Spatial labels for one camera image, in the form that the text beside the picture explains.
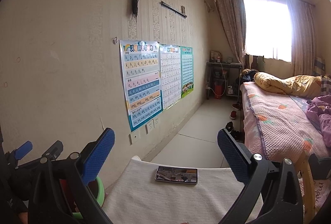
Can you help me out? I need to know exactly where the wooden frame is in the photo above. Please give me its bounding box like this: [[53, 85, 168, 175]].
[[293, 149, 317, 224]]

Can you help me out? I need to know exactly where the single hole wall socket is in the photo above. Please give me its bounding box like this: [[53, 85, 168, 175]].
[[129, 129, 141, 145]]

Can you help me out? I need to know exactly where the purple quilt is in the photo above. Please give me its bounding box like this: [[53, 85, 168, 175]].
[[306, 95, 331, 147]]

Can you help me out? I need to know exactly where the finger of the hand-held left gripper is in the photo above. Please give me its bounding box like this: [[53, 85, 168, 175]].
[[39, 140, 64, 163], [5, 141, 34, 164]]

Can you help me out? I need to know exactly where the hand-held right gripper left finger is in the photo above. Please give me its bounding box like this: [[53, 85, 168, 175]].
[[28, 128, 115, 224]]

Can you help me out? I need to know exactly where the bright window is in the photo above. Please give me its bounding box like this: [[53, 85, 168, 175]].
[[243, 0, 294, 61]]

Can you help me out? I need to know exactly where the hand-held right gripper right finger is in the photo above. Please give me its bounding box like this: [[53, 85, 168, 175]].
[[217, 128, 304, 224]]

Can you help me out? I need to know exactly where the green red trash bin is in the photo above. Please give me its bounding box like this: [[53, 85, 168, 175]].
[[58, 176, 106, 219]]

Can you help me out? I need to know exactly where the white chart wall poster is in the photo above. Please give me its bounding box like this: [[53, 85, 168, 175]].
[[159, 44, 182, 110]]

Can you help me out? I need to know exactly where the metal glass shelf table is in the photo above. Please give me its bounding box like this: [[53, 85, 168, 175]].
[[206, 62, 243, 99]]

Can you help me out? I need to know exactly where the pink embroidered cushion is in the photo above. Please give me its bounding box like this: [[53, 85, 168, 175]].
[[297, 172, 329, 214]]

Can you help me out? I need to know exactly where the red bucket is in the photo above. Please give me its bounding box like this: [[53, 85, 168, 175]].
[[214, 84, 225, 99]]

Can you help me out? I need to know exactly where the blue letter wall poster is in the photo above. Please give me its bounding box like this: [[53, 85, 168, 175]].
[[119, 39, 164, 133]]

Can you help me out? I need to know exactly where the dark clothes pile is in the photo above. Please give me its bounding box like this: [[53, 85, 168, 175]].
[[239, 68, 259, 82]]

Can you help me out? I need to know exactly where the black wall rail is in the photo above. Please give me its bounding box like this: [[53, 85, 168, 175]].
[[160, 1, 187, 18]]

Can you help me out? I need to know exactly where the smartphone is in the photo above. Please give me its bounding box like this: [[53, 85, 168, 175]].
[[155, 165, 199, 185]]

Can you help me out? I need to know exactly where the white table cloth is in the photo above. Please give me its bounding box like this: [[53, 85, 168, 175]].
[[102, 155, 264, 224]]

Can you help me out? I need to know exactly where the green chart wall poster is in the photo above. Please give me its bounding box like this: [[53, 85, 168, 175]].
[[180, 46, 194, 98]]

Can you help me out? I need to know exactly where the white charger cable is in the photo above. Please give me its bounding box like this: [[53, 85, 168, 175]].
[[209, 62, 229, 96]]

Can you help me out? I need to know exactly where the bed with pink blanket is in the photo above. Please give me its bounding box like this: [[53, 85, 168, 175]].
[[239, 82, 331, 162]]

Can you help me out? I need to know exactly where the patterned pink curtain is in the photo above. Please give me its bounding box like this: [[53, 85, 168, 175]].
[[212, 0, 247, 64], [286, 0, 316, 76]]

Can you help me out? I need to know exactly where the plaid cloth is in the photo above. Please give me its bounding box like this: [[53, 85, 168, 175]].
[[319, 75, 331, 96]]

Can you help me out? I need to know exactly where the yellow quilt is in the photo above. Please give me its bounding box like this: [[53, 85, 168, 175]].
[[253, 72, 326, 97]]

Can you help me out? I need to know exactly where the person's left hand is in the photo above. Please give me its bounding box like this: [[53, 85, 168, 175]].
[[17, 211, 29, 224]]

